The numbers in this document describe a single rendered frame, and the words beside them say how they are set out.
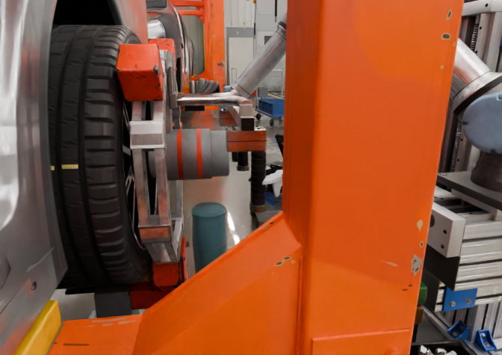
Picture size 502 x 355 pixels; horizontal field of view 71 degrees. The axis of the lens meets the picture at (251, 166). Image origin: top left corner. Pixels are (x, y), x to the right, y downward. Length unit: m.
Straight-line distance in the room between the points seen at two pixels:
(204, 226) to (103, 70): 0.42
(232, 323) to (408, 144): 0.32
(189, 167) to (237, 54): 11.57
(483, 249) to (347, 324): 0.50
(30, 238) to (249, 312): 0.31
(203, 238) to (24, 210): 0.47
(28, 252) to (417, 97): 0.53
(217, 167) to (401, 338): 0.59
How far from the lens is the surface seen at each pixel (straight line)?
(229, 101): 0.91
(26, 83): 0.58
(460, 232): 0.90
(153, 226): 0.77
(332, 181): 0.43
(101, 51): 0.79
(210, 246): 0.91
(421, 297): 0.84
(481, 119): 0.81
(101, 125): 0.70
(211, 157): 0.93
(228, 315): 0.51
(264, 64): 1.27
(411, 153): 0.46
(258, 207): 0.85
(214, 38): 4.59
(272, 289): 0.50
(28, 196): 0.57
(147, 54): 0.72
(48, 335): 0.66
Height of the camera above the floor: 1.09
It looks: 16 degrees down
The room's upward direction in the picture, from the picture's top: straight up
